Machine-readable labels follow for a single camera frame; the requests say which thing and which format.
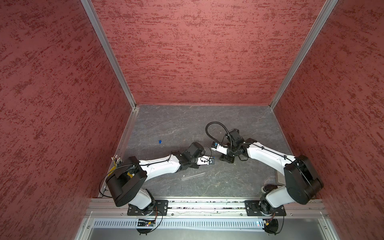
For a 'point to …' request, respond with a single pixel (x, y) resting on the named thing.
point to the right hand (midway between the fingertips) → (223, 156)
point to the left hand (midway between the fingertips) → (197, 155)
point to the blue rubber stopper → (160, 141)
